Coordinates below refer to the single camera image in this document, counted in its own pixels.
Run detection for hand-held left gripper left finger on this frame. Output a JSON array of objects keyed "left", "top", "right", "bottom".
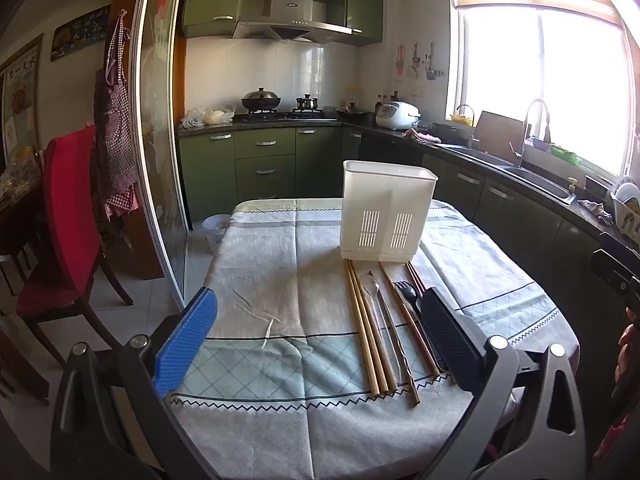
[{"left": 50, "top": 287, "right": 221, "bottom": 480}]

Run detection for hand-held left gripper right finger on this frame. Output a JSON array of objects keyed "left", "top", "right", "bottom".
[{"left": 422, "top": 287, "right": 591, "bottom": 480}]

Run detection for metal utensil with patterned handle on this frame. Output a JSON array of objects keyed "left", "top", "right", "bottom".
[{"left": 377, "top": 284, "right": 422, "bottom": 407}]

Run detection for black plastic fork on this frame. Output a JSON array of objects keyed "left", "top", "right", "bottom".
[{"left": 394, "top": 281, "right": 448, "bottom": 373}]

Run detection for brown wooden chopstick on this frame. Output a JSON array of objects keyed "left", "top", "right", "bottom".
[
  {"left": 379, "top": 261, "right": 437, "bottom": 378},
  {"left": 382, "top": 261, "right": 442, "bottom": 376}
]

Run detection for white plastic utensil holder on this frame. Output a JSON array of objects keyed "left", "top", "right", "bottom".
[{"left": 340, "top": 160, "right": 439, "bottom": 263}]

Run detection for hanging kitchen utensils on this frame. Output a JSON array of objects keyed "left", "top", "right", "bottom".
[{"left": 409, "top": 41, "right": 446, "bottom": 82}]

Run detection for person's right hand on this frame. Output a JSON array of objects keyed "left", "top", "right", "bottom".
[{"left": 618, "top": 322, "right": 640, "bottom": 366}]

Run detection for white dish rack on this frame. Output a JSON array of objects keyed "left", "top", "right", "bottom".
[{"left": 607, "top": 177, "right": 640, "bottom": 241}]

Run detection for grey rag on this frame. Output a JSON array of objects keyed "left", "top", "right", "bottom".
[{"left": 577, "top": 200, "right": 613, "bottom": 226}]

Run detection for dark small box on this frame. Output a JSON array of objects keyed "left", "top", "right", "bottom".
[{"left": 585, "top": 175, "right": 611, "bottom": 201}]

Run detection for white waste basket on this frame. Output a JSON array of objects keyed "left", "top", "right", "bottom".
[{"left": 201, "top": 214, "right": 232, "bottom": 253}]

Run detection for grey checked tablecloth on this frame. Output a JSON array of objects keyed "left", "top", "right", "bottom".
[{"left": 167, "top": 197, "right": 581, "bottom": 480}]

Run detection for green plastic container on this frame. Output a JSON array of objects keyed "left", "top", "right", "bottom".
[{"left": 532, "top": 136, "right": 583, "bottom": 167}]

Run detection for steel kitchen sink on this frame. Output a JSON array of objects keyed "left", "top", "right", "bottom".
[{"left": 440, "top": 142, "right": 578, "bottom": 205}]

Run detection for dark wooden chair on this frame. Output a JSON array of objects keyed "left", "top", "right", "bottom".
[{"left": 0, "top": 255, "right": 51, "bottom": 406}]

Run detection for red covered wooden chair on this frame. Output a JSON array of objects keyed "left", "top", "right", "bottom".
[{"left": 15, "top": 125, "right": 135, "bottom": 356}]

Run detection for steel kitchen faucet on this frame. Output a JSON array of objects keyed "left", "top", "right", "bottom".
[{"left": 510, "top": 98, "right": 551, "bottom": 170}]

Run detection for brown cutting board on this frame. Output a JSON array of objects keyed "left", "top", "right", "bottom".
[{"left": 472, "top": 111, "right": 526, "bottom": 161}]

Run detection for kitchen window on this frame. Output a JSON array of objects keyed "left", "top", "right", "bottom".
[{"left": 452, "top": 2, "right": 636, "bottom": 181}]

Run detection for green base cabinets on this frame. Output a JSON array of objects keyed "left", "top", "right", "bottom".
[{"left": 177, "top": 124, "right": 631, "bottom": 341}]

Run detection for pink cloth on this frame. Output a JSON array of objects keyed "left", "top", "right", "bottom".
[{"left": 402, "top": 128, "right": 442, "bottom": 144}]

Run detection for glass sliding door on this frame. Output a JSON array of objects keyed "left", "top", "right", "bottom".
[{"left": 127, "top": 0, "right": 193, "bottom": 311}]

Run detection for dark kitchen countertop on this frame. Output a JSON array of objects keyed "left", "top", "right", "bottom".
[{"left": 179, "top": 112, "right": 640, "bottom": 261}]

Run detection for checked red apron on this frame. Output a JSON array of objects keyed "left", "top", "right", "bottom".
[{"left": 93, "top": 12, "right": 140, "bottom": 218}]

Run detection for yellowish plastic bag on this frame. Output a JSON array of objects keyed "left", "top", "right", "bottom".
[{"left": 202, "top": 106, "right": 236, "bottom": 125}]

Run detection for white rice cooker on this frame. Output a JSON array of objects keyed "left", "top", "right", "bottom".
[{"left": 375, "top": 101, "right": 422, "bottom": 131}]

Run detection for black gas stove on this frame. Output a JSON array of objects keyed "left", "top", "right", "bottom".
[{"left": 235, "top": 110, "right": 338, "bottom": 123}]

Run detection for black wok with lid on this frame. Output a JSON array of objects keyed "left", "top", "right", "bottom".
[{"left": 241, "top": 87, "right": 282, "bottom": 112}]

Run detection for steel range hood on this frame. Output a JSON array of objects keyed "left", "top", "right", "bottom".
[{"left": 231, "top": 0, "right": 353, "bottom": 43}]

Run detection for framed wall picture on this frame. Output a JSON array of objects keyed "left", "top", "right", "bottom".
[{"left": 0, "top": 35, "right": 45, "bottom": 171}]

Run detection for dark wall poster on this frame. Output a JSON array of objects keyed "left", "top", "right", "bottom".
[{"left": 50, "top": 4, "right": 112, "bottom": 63}]

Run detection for green wall cabinets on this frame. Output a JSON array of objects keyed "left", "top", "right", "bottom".
[{"left": 181, "top": 0, "right": 386, "bottom": 47}]

